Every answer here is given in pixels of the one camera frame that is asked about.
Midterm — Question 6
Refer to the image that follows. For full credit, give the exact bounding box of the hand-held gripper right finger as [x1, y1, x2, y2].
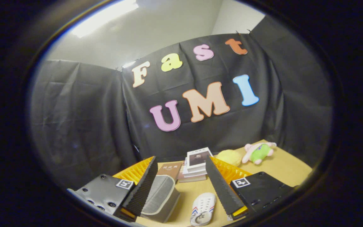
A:
[205, 155, 295, 221]

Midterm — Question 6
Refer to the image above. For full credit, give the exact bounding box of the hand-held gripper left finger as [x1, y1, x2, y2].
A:
[66, 156, 159, 223]

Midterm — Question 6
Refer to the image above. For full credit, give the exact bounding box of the grey fabric storage box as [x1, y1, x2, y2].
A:
[141, 174, 181, 224]

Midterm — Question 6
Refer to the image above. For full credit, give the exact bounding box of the white shoe with red-blue stripes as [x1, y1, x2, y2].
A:
[189, 192, 216, 227]

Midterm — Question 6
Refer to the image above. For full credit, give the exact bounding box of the brown book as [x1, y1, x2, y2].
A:
[157, 162, 182, 181]

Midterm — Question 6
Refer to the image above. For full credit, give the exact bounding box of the yellow plush toy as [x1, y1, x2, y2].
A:
[216, 149, 242, 167]

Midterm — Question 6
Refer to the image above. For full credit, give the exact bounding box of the white book with photo cover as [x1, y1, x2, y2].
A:
[186, 147, 213, 168]

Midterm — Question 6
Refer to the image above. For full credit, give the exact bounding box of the pink and green plush toy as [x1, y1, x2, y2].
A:
[241, 142, 277, 165]

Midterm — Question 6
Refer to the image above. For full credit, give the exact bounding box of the black backdrop cloth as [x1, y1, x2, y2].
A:
[29, 16, 333, 189]

